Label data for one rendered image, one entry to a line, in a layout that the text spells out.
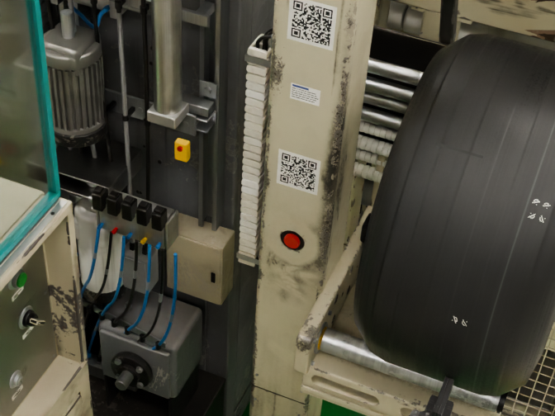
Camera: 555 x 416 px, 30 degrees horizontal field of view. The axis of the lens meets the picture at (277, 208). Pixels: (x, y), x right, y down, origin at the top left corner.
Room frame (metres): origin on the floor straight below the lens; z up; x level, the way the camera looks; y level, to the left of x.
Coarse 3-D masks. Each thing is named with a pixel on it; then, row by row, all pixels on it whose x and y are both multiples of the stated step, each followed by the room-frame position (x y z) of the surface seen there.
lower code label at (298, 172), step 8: (280, 152) 1.35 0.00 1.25; (288, 152) 1.35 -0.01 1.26; (280, 160) 1.35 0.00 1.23; (288, 160) 1.35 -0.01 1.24; (296, 160) 1.34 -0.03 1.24; (304, 160) 1.34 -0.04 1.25; (312, 160) 1.33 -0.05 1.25; (280, 168) 1.35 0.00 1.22; (288, 168) 1.35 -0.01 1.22; (296, 168) 1.34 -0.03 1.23; (304, 168) 1.34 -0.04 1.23; (312, 168) 1.33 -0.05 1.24; (280, 176) 1.35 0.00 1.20; (288, 176) 1.35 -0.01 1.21; (296, 176) 1.34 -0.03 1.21; (304, 176) 1.34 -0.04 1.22; (312, 176) 1.33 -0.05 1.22; (288, 184) 1.35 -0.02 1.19; (296, 184) 1.34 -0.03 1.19; (304, 184) 1.34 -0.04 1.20; (312, 184) 1.33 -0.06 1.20; (312, 192) 1.33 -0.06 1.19
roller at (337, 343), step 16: (320, 336) 1.25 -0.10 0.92; (336, 336) 1.25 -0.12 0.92; (352, 336) 1.25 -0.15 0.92; (336, 352) 1.23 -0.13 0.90; (352, 352) 1.22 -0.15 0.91; (368, 352) 1.22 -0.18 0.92; (384, 368) 1.20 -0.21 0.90; (400, 368) 1.19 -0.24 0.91; (416, 384) 1.18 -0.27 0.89; (432, 384) 1.17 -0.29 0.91; (464, 400) 1.15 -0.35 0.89; (480, 400) 1.14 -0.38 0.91; (496, 400) 1.13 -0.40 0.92
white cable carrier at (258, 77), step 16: (256, 48) 1.39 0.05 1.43; (256, 64) 1.38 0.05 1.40; (256, 80) 1.38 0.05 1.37; (256, 96) 1.38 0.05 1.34; (256, 112) 1.38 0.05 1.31; (256, 128) 1.38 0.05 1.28; (256, 144) 1.38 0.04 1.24; (256, 160) 1.38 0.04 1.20; (256, 176) 1.38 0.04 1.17; (256, 192) 1.38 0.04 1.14; (240, 208) 1.39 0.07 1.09; (256, 208) 1.38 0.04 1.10; (240, 224) 1.39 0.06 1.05; (256, 224) 1.38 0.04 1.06; (240, 240) 1.39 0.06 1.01; (256, 240) 1.38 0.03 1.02; (256, 256) 1.38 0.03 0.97
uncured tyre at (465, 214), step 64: (448, 64) 1.33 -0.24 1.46; (512, 64) 1.33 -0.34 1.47; (448, 128) 1.21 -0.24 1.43; (512, 128) 1.20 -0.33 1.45; (384, 192) 1.17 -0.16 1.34; (448, 192) 1.13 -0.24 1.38; (512, 192) 1.12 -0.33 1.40; (384, 256) 1.10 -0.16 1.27; (448, 256) 1.08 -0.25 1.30; (512, 256) 1.06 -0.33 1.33; (384, 320) 1.07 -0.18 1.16; (448, 320) 1.04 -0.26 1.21; (512, 320) 1.02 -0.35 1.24; (512, 384) 1.05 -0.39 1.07
